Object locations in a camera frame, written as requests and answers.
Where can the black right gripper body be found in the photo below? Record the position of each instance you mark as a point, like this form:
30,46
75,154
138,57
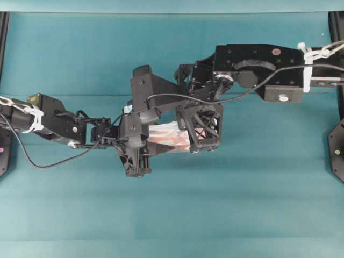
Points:
203,124

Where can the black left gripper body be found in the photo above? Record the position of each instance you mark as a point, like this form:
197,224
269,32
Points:
134,159

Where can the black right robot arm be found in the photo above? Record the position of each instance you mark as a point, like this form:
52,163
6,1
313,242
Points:
277,74

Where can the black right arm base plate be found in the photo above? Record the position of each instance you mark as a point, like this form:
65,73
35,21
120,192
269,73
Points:
335,147

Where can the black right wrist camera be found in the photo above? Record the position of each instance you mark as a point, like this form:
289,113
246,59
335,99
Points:
153,95

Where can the clear zip bag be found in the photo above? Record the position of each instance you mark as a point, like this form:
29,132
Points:
171,126

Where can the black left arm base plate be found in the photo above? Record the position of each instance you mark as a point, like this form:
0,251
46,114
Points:
6,138

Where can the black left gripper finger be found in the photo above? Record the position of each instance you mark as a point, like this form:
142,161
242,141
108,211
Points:
154,149

